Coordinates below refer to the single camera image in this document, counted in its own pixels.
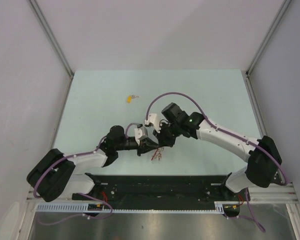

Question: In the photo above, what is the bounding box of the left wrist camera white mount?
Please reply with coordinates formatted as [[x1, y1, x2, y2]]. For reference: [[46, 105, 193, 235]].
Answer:
[[134, 124, 148, 145]]

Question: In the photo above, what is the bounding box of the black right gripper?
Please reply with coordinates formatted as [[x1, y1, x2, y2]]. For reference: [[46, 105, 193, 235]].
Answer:
[[153, 121, 181, 148]]

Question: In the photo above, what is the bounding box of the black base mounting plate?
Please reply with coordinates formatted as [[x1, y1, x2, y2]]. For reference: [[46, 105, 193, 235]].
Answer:
[[87, 173, 246, 201]]

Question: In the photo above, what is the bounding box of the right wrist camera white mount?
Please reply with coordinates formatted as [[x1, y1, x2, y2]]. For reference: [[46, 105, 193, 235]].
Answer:
[[144, 113, 161, 133]]

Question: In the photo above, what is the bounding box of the right aluminium frame post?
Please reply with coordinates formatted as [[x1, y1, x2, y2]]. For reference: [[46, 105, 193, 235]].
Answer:
[[244, 0, 293, 78]]

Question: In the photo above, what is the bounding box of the aluminium frame post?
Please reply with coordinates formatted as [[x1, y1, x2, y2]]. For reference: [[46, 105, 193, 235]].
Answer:
[[244, 0, 293, 78], [27, 0, 75, 79]]

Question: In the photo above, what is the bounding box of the red handled metal key holder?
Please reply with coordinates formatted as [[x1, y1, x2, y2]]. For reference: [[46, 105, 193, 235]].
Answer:
[[150, 147, 164, 161]]

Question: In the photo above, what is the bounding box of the left aluminium frame post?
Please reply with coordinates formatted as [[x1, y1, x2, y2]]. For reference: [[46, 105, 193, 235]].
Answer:
[[27, 0, 75, 79]]

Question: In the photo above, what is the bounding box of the key with yellow tag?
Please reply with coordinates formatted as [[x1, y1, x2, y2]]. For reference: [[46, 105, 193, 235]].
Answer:
[[126, 95, 140, 104]]

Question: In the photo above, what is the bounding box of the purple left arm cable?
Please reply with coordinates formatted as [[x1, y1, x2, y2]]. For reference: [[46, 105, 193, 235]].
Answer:
[[33, 122, 143, 226]]

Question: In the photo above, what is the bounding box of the grey slotted cable duct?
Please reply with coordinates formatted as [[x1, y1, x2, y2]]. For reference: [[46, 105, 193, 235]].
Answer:
[[35, 201, 236, 214]]

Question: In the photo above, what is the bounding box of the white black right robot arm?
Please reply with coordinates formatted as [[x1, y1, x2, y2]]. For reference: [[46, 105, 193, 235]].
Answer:
[[153, 103, 282, 201]]

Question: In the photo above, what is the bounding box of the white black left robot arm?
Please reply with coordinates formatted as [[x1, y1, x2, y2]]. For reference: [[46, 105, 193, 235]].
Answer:
[[26, 124, 159, 202]]

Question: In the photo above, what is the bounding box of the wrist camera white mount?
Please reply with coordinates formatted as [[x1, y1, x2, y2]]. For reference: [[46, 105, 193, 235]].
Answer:
[[134, 124, 148, 145], [144, 113, 161, 133]]

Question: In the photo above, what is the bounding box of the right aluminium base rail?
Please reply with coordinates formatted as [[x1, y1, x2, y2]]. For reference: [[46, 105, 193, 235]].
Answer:
[[248, 183, 299, 204]]

